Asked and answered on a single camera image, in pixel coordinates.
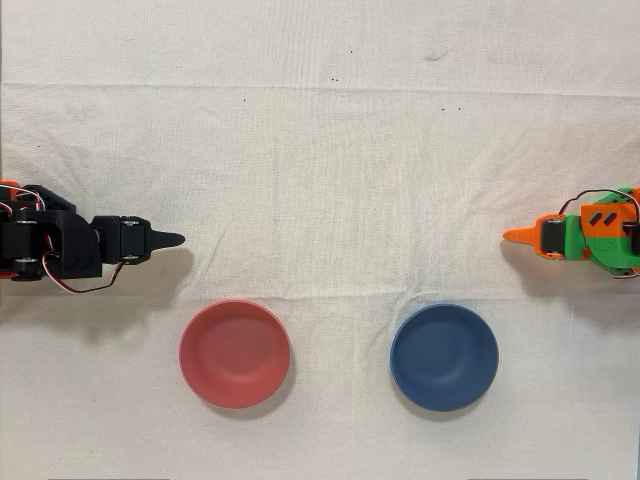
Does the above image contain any pink bowl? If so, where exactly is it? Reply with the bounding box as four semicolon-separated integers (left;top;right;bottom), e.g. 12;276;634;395
178;298;292;410

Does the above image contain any blue bowl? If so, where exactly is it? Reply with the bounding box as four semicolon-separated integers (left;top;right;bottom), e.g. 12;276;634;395
389;302;500;413

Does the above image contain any white tablecloth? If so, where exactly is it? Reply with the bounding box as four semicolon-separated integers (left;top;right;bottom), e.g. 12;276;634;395
0;0;640;480

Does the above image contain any long arm servo cable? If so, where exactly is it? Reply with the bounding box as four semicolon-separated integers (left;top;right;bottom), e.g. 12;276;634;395
0;183;45;211

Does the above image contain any looped gripper servo cable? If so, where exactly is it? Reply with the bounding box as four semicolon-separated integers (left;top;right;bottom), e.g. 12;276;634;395
42;251;124;295

